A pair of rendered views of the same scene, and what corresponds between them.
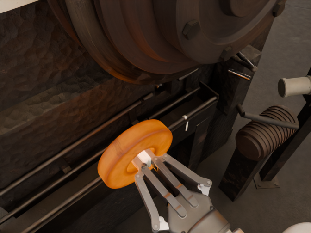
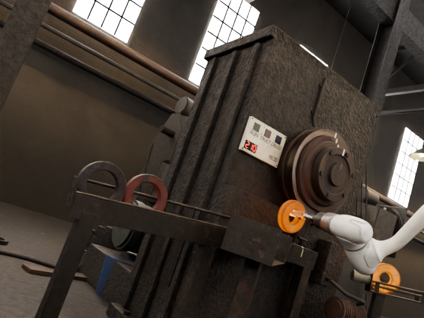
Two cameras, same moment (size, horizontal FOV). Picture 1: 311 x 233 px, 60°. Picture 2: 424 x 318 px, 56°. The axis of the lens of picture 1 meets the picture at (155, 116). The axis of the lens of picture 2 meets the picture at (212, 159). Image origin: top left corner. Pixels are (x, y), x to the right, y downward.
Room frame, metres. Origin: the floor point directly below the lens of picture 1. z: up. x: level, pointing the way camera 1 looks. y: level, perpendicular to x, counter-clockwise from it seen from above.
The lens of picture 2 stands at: (-1.66, 0.26, 0.62)
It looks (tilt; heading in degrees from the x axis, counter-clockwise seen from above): 10 degrees up; 7
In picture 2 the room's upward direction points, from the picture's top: 19 degrees clockwise
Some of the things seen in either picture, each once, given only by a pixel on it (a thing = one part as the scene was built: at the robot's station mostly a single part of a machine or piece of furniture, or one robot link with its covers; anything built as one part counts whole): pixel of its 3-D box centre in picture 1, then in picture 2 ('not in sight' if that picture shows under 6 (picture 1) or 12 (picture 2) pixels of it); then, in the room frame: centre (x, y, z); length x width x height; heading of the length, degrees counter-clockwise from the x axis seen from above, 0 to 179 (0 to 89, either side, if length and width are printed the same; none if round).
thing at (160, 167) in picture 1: (173, 183); not in sight; (0.20, -0.03, 0.84); 0.11 x 0.01 x 0.04; 37
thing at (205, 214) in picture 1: (194, 219); (318, 219); (0.13, -0.06, 0.83); 0.09 x 0.08 x 0.07; 39
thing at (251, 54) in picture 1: (230, 79); (323, 262); (0.62, -0.24, 0.68); 0.11 x 0.08 x 0.24; 38
